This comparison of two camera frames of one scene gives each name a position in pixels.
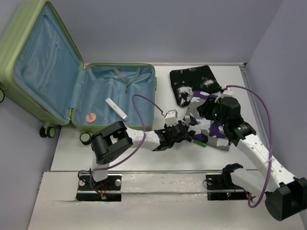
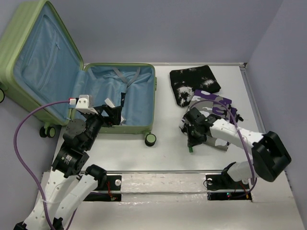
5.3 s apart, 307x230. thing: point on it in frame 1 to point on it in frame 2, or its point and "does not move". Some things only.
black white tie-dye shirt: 185,81 does not move
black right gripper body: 212,109 to 194,136
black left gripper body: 171,143 to 96,121
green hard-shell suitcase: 42,73 does not move
